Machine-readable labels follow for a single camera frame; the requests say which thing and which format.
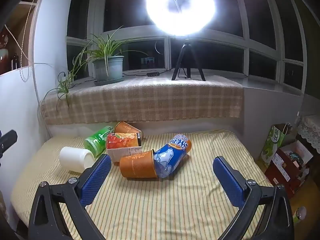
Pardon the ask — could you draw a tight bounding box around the beige checked blanket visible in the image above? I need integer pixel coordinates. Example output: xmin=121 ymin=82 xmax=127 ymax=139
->
xmin=40 ymin=74 xmax=244 ymax=125

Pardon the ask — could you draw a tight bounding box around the ring light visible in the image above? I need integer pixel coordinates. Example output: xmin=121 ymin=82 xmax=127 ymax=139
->
xmin=146 ymin=0 xmax=216 ymax=36

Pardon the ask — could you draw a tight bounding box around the dark glass bottle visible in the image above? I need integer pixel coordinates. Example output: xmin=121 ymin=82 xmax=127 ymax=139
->
xmin=10 ymin=53 xmax=20 ymax=70

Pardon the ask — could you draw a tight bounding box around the red cardboard box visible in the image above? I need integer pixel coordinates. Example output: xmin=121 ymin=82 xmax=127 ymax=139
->
xmin=264 ymin=140 xmax=314 ymax=199

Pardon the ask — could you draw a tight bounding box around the white lace cloth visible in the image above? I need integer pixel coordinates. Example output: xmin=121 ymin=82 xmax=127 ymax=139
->
xmin=296 ymin=115 xmax=320 ymax=154

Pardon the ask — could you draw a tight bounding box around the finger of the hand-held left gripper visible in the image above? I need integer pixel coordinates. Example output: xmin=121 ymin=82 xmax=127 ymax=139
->
xmin=0 ymin=129 xmax=18 ymax=159

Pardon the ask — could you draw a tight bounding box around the green can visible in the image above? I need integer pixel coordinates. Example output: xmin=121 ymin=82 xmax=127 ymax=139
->
xmin=83 ymin=126 xmax=116 ymax=158

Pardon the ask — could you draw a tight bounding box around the grey-green flower pot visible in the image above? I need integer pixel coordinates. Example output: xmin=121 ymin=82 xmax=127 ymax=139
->
xmin=92 ymin=56 xmax=125 ymax=82

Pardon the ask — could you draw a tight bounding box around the fruit print carton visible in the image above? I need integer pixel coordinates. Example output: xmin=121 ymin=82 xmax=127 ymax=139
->
xmin=106 ymin=132 xmax=143 ymax=166

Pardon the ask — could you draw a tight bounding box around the black tripod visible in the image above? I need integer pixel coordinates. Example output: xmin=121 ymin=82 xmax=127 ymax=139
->
xmin=171 ymin=38 xmax=206 ymax=81

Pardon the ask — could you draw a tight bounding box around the yellow striped bed sheet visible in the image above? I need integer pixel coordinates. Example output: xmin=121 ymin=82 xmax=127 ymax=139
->
xmin=11 ymin=129 xmax=274 ymax=240

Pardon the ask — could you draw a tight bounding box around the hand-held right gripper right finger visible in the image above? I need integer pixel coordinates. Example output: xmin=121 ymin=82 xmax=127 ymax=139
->
xmin=212 ymin=156 xmax=294 ymax=240

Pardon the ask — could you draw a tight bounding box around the plain orange paper cup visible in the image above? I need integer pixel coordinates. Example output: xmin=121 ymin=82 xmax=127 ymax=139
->
xmin=119 ymin=149 xmax=157 ymax=179

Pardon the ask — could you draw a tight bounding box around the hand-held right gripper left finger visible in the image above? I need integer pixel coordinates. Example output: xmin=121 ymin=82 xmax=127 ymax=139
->
xmin=28 ymin=154 xmax=112 ymax=240

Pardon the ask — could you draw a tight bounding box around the dark pot saucer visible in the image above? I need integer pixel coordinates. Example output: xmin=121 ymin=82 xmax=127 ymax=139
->
xmin=94 ymin=75 xmax=125 ymax=87

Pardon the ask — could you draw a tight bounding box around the white beaded cord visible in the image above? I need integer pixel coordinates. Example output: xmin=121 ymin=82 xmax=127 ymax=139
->
xmin=5 ymin=0 xmax=48 ymax=82

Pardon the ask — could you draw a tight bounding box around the blue polar bear cup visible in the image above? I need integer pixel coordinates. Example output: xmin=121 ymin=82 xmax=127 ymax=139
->
xmin=152 ymin=134 xmax=192 ymax=179

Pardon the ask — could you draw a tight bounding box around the white plastic cup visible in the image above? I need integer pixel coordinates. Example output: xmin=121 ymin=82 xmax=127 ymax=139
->
xmin=59 ymin=146 xmax=95 ymax=173

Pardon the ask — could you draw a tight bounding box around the small green bottle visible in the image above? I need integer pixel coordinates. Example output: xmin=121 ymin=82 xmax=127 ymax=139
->
xmin=292 ymin=206 xmax=307 ymax=224

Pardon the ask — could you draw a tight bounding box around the green paper bag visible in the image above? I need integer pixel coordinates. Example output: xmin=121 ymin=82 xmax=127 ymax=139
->
xmin=261 ymin=123 xmax=293 ymax=167

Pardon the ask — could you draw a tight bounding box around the spider plant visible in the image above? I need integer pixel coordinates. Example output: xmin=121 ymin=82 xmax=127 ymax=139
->
xmin=31 ymin=26 xmax=148 ymax=110

